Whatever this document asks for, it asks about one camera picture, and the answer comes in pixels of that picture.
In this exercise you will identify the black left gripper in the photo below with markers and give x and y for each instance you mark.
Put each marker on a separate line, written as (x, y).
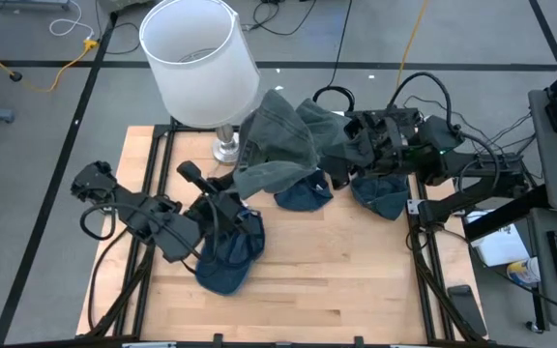
(218, 210)

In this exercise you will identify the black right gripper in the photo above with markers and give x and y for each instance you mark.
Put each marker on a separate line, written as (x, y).
(397, 140)

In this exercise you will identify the navy blue cap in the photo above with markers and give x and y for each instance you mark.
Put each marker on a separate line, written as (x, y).
(305, 195)

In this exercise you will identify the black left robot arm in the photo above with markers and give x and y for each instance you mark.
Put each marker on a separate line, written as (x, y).
(172, 237)

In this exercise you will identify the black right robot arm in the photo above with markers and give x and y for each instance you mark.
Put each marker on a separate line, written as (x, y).
(481, 166)

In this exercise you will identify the blue denim cap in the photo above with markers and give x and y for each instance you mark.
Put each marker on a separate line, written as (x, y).
(225, 270)

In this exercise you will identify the teal denim cap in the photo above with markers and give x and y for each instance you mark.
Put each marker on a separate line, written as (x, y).
(382, 198)

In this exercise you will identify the table lamp white shade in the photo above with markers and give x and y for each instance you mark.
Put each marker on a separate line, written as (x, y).
(201, 72)

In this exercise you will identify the black diagonal support bar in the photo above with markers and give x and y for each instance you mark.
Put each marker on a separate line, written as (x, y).
(506, 215)

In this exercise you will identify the white box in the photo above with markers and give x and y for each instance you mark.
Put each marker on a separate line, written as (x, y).
(501, 246)

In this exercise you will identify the black flat rectangular pad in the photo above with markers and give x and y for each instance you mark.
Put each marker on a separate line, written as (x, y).
(467, 309)

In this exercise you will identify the wipes canister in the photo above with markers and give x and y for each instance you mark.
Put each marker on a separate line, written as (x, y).
(522, 271)

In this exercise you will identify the silver corner bracket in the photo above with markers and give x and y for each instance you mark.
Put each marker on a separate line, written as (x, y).
(413, 207)

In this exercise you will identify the black aluminium table frame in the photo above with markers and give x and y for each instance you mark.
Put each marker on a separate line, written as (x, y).
(162, 128)

